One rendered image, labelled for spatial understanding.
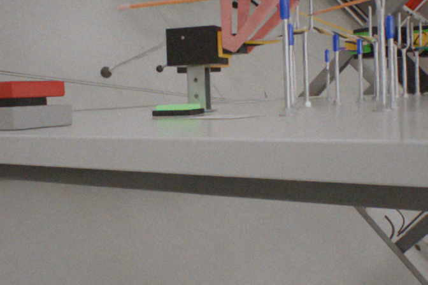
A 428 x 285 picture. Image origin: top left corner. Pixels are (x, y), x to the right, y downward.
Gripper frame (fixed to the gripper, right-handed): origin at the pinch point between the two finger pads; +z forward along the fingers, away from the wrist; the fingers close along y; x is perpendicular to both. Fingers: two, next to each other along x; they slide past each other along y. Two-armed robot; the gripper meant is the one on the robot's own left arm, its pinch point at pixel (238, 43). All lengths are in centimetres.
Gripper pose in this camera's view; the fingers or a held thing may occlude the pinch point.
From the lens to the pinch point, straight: 62.0
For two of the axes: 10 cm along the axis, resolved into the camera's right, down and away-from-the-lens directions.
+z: -3.6, 9.1, 1.9
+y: 3.1, -0.7, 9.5
